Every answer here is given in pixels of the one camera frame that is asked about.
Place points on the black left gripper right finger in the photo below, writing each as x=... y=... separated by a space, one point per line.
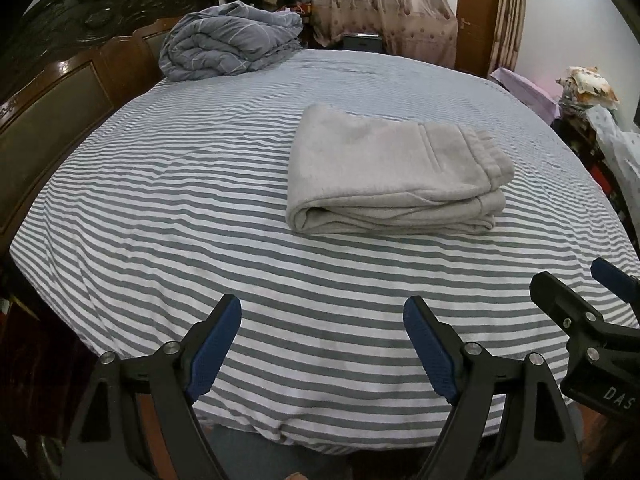
x=508 y=419

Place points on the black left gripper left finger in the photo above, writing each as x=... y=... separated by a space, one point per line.
x=136 y=421

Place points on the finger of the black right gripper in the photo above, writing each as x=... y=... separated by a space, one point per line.
x=578 y=318
x=616 y=281

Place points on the light grey fleece pants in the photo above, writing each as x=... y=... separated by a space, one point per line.
x=356 y=174

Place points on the white dotted cloth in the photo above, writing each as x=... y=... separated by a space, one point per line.
x=621 y=151

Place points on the purple bedding stack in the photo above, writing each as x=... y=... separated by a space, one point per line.
x=528 y=93

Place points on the floral pillow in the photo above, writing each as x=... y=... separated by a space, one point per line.
x=586 y=87

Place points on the grey striped bed sheet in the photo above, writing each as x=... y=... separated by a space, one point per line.
x=179 y=198

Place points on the striped side curtain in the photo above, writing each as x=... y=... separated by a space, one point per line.
x=508 y=34

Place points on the brown wooden door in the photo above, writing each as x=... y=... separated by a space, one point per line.
x=476 y=28

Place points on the black box beside bed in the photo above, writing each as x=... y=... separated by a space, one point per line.
x=363 y=41

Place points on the beige patterned curtain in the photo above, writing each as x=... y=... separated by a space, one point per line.
x=426 y=30

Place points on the dark wooden headboard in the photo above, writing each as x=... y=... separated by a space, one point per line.
x=65 y=68

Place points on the folded blue-grey comforter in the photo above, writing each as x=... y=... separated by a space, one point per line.
x=227 y=40

